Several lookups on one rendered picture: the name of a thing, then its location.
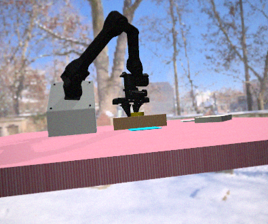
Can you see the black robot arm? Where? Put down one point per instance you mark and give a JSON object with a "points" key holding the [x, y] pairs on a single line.
{"points": [[77, 70]]}

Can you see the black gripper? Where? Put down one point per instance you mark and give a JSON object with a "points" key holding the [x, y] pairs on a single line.
{"points": [[125, 102]]}

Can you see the tan flat strip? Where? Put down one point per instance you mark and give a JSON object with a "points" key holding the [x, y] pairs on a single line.
{"points": [[144, 121]]}

